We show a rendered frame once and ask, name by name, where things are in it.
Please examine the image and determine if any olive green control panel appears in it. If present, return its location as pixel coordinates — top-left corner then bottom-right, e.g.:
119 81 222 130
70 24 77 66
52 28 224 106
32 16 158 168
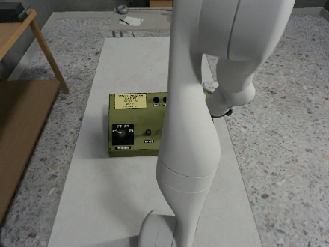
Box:
108 92 167 158

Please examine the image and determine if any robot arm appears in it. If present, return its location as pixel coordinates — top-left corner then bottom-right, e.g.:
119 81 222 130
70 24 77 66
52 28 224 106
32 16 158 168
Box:
138 0 295 247

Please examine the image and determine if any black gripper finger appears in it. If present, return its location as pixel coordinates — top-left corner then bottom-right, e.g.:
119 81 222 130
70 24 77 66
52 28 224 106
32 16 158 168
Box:
221 107 233 117

